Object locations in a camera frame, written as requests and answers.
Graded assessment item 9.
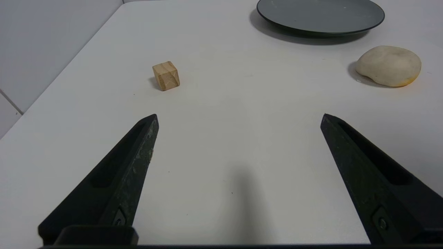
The gray round plate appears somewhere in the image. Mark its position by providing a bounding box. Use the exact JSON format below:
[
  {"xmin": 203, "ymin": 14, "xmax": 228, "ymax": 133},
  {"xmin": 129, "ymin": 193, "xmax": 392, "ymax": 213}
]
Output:
[{"xmin": 256, "ymin": 0, "xmax": 385, "ymax": 35}]

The white steamed bun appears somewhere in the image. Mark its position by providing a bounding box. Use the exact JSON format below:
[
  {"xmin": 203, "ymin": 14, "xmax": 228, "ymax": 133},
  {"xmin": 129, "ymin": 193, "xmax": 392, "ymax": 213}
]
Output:
[{"xmin": 355, "ymin": 46, "xmax": 422, "ymax": 87}]

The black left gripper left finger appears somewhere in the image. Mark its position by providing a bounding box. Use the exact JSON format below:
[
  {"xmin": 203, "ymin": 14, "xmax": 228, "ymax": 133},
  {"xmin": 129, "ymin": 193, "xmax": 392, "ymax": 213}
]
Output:
[{"xmin": 38, "ymin": 114, "xmax": 160, "ymax": 245}]

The small wooden cube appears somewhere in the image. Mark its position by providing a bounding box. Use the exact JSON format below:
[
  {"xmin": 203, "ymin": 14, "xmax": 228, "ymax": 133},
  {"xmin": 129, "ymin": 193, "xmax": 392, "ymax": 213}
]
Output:
[{"xmin": 152, "ymin": 61, "xmax": 180, "ymax": 91}]

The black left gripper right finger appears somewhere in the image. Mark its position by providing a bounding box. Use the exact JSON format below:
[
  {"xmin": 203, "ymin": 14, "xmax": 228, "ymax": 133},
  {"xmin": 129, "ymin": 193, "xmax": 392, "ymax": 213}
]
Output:
[{"xmin": 320, "ymin": 113, "xmax": 443, "ymax": 245}]

